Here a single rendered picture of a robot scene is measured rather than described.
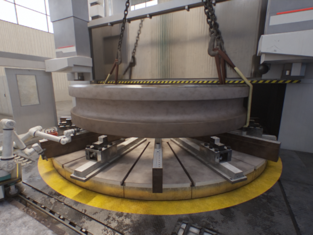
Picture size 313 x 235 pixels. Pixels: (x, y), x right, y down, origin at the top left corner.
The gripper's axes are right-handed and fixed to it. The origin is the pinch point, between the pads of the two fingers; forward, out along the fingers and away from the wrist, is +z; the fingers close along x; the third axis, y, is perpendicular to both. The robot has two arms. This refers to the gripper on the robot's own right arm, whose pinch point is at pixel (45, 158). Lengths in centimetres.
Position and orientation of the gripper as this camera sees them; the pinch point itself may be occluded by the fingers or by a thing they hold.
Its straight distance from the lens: 359.6
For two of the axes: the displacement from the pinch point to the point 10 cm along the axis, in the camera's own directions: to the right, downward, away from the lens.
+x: 7.5, 2.4, -6.1
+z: 1.8, 8.1, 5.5
